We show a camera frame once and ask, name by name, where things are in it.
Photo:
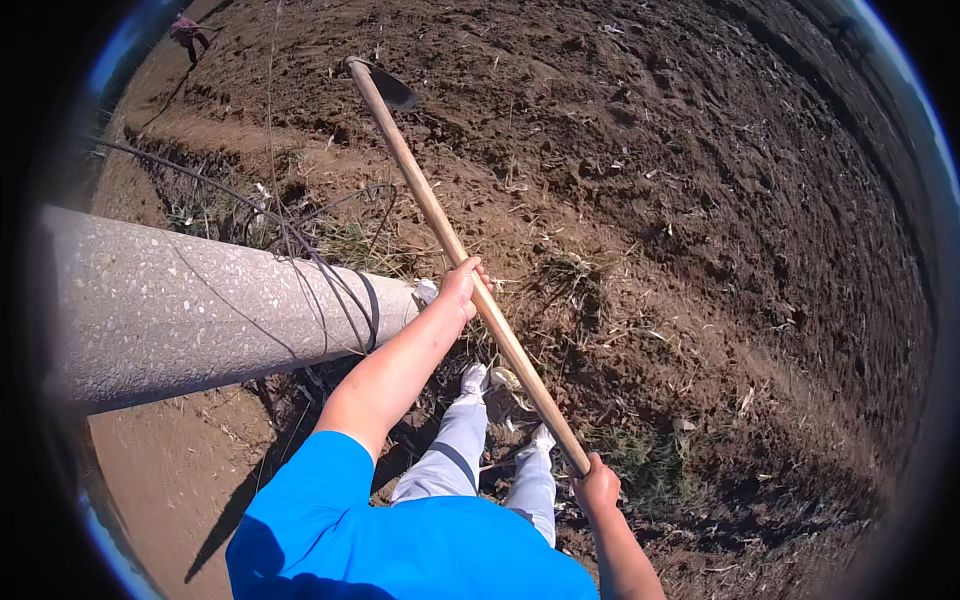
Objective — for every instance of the grey concrete pole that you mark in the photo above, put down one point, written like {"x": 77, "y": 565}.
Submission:
{"x": 202, "y": 307}

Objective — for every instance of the person's right fingers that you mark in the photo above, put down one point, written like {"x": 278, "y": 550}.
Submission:
{"x": 581, "y": 480}

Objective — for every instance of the white plastic scrap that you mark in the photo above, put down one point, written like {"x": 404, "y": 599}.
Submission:
{"x": 426, "y": 291}

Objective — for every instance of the person's right hand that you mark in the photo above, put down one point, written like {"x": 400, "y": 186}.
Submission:
{"x": 597, "y": 489}

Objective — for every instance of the person's left fingers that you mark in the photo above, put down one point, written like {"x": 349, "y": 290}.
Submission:
{"x": 482, "y": 281}

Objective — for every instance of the person's body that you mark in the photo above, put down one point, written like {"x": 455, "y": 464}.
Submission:
{"x": 375, "y": 532}

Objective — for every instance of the person's left hand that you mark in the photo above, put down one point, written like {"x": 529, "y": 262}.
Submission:
{"x": 456, "y": 291}

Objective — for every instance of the dry pale husk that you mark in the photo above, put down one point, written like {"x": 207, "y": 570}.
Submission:
{"x": 505, "y": 377}

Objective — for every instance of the person's legs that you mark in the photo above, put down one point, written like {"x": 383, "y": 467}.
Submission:
{"x": 457, "y": 450}

